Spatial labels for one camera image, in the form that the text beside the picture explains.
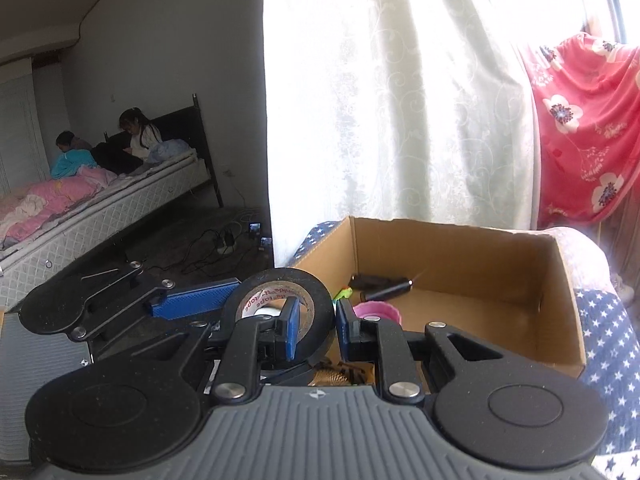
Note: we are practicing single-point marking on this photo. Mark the white patterned curtain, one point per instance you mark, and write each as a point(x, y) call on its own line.
point(400, 110)

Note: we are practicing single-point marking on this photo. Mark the white wardrobe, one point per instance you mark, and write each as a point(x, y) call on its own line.
point(20, 125)

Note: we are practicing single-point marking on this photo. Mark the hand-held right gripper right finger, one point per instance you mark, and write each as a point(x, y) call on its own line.
point(342, 327)

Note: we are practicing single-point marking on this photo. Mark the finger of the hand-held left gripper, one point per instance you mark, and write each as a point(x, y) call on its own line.
point(200, 298)

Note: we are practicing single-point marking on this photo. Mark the black tape roll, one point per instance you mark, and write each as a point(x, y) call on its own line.
point(321, 305)

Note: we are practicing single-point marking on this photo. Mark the white mattress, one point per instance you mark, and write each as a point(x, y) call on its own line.
point(100, 220)

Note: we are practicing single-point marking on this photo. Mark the pink plastic lid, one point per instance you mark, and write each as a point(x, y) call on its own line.
point(375, 310)

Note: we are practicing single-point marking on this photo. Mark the star-print blue white blanket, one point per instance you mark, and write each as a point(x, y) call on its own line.
point(615, 350)

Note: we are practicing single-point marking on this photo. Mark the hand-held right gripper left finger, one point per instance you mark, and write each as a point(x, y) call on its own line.
point(292, 329)

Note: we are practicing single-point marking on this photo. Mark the white power strip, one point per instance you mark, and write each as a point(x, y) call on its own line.
point(226, 246)

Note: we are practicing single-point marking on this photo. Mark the pink bed blanket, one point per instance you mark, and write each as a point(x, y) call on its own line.
point(50, 195)

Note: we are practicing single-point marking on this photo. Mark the dark cloth bundle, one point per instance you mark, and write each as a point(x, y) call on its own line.
point(117, 157)

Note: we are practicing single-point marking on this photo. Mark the light blue cloth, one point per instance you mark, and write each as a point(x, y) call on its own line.
point(167, 151)

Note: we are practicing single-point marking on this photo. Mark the green lip balm tube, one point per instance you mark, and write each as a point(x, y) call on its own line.
point(344, 293)

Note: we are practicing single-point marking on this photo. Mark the pink floral cloth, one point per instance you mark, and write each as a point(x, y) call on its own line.
point(575, 160)

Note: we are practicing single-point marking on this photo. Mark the black bed frame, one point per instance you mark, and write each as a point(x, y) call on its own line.
point(200, 130)

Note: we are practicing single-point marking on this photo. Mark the cardboard box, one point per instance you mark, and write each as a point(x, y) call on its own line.
point(475, 320)

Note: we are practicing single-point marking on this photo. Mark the black lipstick tube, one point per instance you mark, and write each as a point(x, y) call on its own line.
point(380, 284)

